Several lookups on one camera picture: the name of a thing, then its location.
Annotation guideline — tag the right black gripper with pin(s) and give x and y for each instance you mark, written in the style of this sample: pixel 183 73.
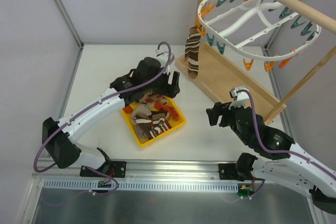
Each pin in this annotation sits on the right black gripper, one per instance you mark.
pixel 223 115

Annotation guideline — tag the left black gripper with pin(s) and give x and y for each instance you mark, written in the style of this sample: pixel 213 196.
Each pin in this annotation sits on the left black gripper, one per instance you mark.
pixel 168 87

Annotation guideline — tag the brown white striped sock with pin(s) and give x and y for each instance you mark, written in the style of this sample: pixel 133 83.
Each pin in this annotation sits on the brown white striped sock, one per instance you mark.
pixel 150 127

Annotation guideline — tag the brown argyle sock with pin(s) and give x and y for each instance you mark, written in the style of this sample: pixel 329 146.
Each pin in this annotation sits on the brown argyle sock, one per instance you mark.
pixel 191 51

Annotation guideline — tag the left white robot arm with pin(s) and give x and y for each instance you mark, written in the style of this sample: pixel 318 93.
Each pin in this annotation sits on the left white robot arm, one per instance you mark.
pixel 61 137

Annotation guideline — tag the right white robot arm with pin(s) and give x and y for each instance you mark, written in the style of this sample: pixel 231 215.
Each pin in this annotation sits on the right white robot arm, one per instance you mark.
pixel 280 159

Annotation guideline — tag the wooden hanger stand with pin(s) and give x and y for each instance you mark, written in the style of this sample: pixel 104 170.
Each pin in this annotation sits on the wooden hanger stand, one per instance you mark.
pixel 219 72

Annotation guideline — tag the white round clip hanger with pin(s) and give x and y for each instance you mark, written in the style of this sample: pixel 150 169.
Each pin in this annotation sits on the white round clip hanger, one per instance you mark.
pixel 240 24

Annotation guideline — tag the orange sock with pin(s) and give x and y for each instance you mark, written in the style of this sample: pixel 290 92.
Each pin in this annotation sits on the orange sock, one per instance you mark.
pixel 170 109

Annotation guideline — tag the yellow plastic tray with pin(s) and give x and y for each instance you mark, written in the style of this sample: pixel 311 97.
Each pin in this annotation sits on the yellow plastic tray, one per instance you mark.
pixel 146 107

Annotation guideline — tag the teal clothes peg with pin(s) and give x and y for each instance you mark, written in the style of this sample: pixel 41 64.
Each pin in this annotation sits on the teal clothes peg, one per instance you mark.
pixel 221 47
pixel 210 39

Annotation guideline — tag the green circuit board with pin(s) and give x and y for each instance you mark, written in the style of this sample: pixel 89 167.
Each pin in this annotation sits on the green circuit board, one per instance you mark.
pixel 245 191

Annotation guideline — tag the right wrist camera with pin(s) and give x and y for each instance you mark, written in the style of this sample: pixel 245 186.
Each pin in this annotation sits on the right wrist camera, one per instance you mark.
pixel 239 96

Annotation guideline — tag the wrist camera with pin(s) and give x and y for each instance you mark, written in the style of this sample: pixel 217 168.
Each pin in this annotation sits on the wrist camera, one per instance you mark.
pixel 164 55
pixel 239 96

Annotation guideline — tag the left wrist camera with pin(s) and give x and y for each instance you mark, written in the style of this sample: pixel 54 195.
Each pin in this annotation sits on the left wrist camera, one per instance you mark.
pixel 164 55

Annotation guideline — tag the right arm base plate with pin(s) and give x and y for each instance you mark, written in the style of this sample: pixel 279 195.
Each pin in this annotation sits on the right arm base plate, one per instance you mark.
pixel 227 171

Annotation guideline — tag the aluminium mounting rail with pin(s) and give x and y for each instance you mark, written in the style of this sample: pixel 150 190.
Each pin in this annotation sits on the aluminium mounting rail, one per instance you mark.
pixel 170 167

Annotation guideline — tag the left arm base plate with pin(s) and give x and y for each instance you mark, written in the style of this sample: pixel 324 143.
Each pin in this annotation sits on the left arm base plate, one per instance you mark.
pixel 115 169

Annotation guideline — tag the perforated cable duct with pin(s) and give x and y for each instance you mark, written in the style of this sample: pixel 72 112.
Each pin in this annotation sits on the perforated cable duct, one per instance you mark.
pixel 141 185

